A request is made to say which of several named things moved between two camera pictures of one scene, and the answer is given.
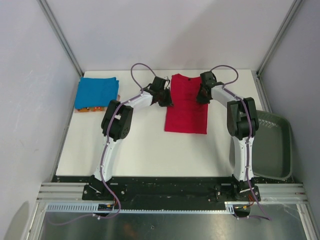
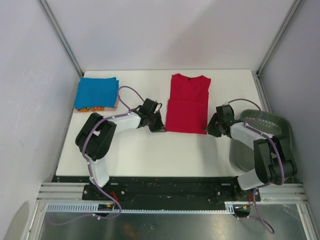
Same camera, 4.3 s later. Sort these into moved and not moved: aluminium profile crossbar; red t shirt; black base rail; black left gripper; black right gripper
Moved: black left gripper; black right gripper
Not moved: red t shirt; black base rail; aluminium profile crossbar
